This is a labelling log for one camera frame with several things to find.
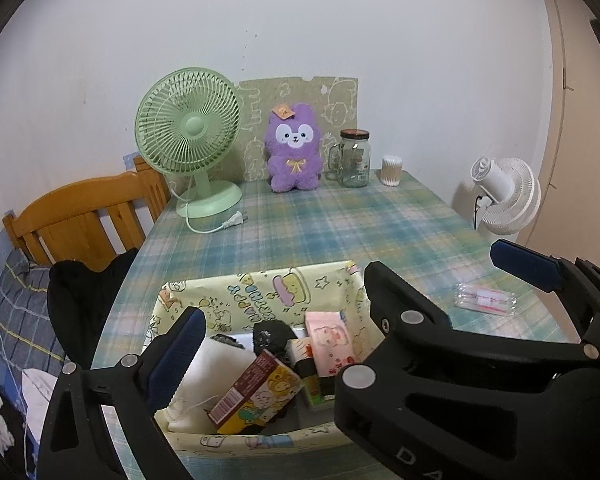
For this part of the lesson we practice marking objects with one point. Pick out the brown cartoon snack box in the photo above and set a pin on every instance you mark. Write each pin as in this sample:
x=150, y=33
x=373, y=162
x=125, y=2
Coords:
x=255, y=390

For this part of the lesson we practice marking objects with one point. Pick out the beige door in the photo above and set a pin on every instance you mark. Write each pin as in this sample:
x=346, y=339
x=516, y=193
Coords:
x=580, y=135

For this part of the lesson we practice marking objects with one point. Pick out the cotton swab container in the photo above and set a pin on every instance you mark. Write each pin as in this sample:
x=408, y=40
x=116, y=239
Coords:
x=391, y=172

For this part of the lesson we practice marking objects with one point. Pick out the black cloth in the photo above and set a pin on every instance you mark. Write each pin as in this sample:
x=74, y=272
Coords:
x=272, y=337

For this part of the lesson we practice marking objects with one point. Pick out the white wall fan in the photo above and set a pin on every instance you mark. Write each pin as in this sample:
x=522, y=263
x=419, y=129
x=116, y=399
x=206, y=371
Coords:
x=510, y=195

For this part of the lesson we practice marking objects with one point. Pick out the white sheet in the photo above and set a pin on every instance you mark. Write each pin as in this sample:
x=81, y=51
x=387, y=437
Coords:
x=40, y=385

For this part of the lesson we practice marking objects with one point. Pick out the black garment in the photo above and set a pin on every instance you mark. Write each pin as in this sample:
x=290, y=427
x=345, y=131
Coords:
x=85, y=300

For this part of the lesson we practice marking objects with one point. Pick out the pink tissue pack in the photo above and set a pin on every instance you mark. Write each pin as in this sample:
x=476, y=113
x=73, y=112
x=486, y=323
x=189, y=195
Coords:
x=330, y=345

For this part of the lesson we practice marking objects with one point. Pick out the clear plastic packet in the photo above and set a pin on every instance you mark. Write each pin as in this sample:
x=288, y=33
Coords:
x=485, y=300

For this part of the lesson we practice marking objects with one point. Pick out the green desk fan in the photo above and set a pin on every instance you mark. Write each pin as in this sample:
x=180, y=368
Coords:
x=190, y=127

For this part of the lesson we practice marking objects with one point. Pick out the glass jar mug with lid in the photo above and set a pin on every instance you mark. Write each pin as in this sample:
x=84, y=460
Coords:
x=355, y=160

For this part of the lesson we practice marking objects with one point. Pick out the blue tape piece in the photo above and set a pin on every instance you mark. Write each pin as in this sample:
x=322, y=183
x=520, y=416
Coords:
x=129, y=160

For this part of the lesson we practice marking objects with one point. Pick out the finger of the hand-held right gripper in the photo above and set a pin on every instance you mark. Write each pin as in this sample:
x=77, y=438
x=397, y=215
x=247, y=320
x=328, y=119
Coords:
x=525, y=266
x=400, y=300

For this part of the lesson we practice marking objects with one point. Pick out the yellow printed storage box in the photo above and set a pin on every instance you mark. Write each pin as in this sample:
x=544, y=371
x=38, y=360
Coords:
x=280, y=290

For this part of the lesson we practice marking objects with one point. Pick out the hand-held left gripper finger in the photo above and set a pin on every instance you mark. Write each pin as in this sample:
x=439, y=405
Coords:
x=172, y=360

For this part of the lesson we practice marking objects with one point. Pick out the purple plush toy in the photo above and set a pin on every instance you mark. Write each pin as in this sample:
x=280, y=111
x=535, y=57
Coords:
x=292, y=170

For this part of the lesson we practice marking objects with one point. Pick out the olive printed cardboard sheet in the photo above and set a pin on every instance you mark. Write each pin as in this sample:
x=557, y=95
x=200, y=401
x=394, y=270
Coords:
x=335, y=110

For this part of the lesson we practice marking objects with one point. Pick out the blue plaid pillow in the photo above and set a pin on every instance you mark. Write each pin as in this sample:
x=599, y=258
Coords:
x=20, y=300

